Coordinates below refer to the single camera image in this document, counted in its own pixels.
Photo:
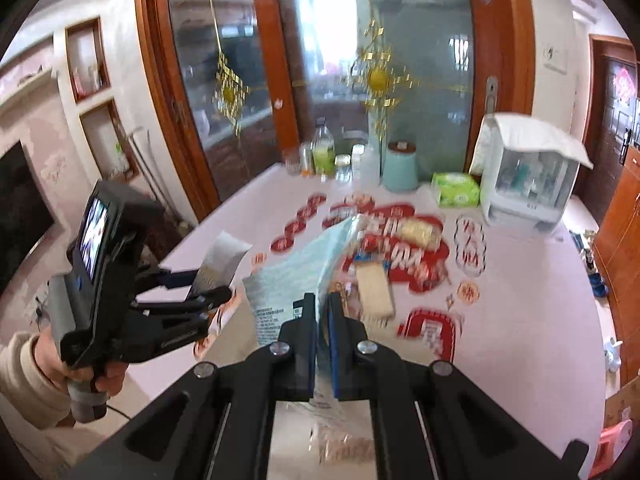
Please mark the cardboard box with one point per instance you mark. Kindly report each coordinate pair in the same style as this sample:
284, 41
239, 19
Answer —
622, 405

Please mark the silver white snack packet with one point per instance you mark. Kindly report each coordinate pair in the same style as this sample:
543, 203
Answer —
220, 260

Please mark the green tissue pack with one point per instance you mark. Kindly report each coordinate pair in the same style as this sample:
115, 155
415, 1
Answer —
456, 190

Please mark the glass bottle with green liquid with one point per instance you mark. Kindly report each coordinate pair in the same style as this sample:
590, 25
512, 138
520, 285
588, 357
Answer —
324, 152

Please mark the black television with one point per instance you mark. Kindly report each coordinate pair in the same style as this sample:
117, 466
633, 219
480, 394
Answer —
20, 210

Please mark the beige wafer packet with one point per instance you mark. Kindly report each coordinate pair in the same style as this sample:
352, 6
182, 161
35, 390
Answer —
375, 291

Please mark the yellow noodle snack packet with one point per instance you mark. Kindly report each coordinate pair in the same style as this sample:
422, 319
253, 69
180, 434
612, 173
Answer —
420, 232

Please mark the small blue snack packet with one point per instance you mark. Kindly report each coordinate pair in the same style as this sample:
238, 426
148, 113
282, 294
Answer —
371, 258

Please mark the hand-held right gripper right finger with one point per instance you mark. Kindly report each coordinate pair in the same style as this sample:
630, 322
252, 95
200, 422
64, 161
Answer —
336, 350

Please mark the person's left forearm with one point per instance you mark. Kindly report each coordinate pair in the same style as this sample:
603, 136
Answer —
25, 385

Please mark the gold door ornament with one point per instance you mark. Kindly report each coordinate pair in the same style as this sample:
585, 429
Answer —
227, 92
377, 80

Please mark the clear drinking glass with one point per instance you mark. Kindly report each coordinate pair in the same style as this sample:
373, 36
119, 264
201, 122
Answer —
291, 162

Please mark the teal canister with brown lid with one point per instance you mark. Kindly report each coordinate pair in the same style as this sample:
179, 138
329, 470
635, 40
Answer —
401, 167

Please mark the wooden cabinet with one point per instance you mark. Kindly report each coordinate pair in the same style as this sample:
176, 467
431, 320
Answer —
620, 270

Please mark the red door decoration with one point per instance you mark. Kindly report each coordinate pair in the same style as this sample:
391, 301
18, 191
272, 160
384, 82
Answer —
625, 87

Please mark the white wall switch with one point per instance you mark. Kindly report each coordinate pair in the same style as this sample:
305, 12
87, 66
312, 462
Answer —
555, 56

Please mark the small glass jar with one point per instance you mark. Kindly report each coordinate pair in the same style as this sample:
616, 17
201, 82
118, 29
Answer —
342, 168

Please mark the clear nut bar packet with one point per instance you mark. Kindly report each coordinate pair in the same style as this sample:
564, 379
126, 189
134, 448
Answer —
345, 292

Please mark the light blue snack packet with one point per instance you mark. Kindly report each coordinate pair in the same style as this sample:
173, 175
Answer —
295, 270

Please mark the blue toy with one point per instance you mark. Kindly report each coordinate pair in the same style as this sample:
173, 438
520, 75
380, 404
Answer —
595, 272

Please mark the white countertop cabinet appliance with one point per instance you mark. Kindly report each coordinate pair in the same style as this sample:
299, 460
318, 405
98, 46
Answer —
525, 190

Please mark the dark brown entry door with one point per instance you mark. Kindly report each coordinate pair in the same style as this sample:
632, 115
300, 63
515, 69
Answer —
607, 125

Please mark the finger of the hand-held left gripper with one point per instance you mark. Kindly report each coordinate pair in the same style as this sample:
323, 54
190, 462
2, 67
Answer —
176, 278
207, 300

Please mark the translucent plastic bottle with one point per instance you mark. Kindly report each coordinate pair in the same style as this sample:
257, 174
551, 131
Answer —
370, 167

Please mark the pink plastic stool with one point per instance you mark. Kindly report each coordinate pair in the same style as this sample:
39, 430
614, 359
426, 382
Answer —
617, 442

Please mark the wooden glass sliding door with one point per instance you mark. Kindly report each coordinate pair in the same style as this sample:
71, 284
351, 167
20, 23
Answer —
200, 35
425, 20

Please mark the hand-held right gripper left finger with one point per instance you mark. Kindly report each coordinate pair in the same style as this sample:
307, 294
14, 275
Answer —
306, 350

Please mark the person's left hand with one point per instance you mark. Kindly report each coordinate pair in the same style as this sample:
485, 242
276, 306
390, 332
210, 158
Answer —
50, 355

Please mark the white folded cloth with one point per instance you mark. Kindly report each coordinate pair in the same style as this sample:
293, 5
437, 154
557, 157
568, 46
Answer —
530, 137

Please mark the white pill bottle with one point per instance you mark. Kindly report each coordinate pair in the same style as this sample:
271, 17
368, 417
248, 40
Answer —
357, 154

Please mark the wall niche shelf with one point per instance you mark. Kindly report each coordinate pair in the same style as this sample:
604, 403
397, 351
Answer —
87, 60
107, 140

